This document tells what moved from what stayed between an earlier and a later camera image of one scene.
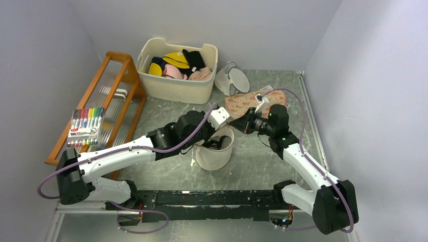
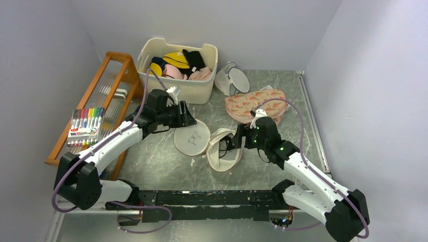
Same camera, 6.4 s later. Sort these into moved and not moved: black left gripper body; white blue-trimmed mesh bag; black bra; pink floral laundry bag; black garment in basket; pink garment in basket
Moved: black bra; black left gripper body
Not moved: white blue-trimmed mesh bag; pink floral laundry bag; pink garment in basket; black garment in basket
